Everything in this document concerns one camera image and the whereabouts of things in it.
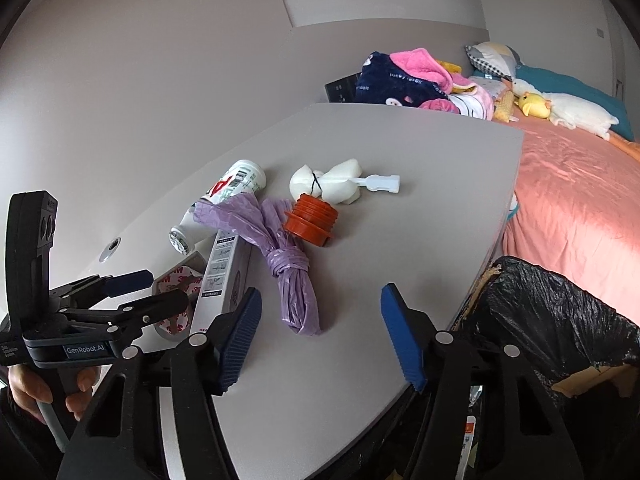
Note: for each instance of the metal table grommet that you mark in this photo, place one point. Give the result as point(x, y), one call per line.
point(111, 249)

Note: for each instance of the white plastic bottle red print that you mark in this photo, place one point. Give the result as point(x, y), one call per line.
point(235, 180)

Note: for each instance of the pink towel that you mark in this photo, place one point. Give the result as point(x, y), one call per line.
point(420, 62)

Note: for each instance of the black switch panel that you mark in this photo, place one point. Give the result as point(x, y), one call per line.
point(342, 89)

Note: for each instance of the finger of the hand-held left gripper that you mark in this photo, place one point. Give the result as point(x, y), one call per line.
point(160, 305)
point(130, 281)

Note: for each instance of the long white carton box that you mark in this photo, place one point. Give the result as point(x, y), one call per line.
point(220, 270)

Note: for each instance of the navy printed garment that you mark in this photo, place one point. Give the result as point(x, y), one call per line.
point(385, 82)

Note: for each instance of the yellow duck plush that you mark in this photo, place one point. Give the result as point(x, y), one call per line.
point(532, 105)

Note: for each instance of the purple plastic bag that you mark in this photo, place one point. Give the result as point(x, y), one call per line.
point(295, 300)

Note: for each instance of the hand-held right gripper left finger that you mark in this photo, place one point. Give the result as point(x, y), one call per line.
point(240, 340)

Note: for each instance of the white pink clothes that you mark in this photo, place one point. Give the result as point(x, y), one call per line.
point(470, 105)

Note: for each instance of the red white round packet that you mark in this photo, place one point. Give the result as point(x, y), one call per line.
point(175, 285)

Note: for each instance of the person's left hand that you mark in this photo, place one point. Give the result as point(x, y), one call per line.
point(27, 390)

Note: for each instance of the white goose plush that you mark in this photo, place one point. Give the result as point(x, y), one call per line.
point(580, 112)

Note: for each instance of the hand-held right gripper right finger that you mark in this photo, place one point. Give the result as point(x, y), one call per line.
point(402, 340)

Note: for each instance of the orange ribbed plastic cap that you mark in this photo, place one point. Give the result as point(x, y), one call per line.
point(310, 220)

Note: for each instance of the teal pillow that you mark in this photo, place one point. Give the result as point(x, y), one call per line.
point(575, 85)

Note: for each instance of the white foam piece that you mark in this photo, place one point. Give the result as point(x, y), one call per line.
point(340, 180)

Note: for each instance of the bed with pink sheet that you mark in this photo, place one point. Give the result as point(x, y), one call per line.
point(575, 200)

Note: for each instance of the grey checked pillow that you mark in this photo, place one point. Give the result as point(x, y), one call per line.
point(495, 60)

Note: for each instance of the white plastic clip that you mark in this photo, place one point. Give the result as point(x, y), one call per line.
point(385, 183)

